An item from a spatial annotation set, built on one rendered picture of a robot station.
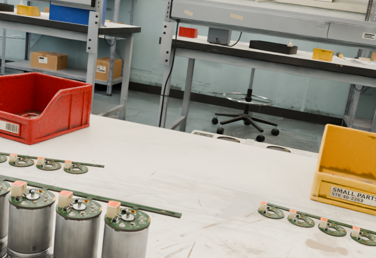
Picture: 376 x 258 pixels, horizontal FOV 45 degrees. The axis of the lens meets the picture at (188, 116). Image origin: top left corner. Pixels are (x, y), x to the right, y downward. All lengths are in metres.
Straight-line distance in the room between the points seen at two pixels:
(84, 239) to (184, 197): 0.20
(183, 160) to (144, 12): 4.32
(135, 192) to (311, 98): 4.23
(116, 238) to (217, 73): 4.44
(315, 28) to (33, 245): 2.26
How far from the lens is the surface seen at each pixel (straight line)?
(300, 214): 0.46
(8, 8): 3.22
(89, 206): 0.26
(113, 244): 0.25
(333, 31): 2.46
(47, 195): 0.28
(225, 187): 0.48
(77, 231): 0.26
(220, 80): 4.67
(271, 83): 4.61
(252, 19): 2.46
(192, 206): 0.43
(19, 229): 0.27
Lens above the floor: 0.93
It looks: 13 degrees down
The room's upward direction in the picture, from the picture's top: 8 degrees clockwise
